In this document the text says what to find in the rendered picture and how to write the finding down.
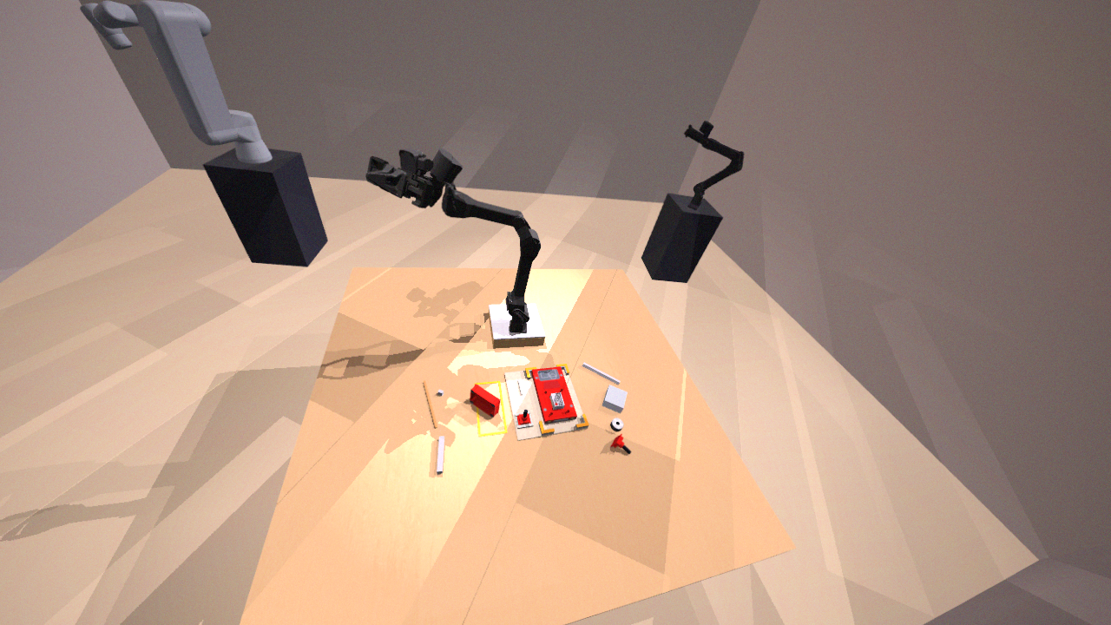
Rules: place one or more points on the red block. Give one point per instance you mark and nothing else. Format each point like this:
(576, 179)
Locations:
(618, 442)

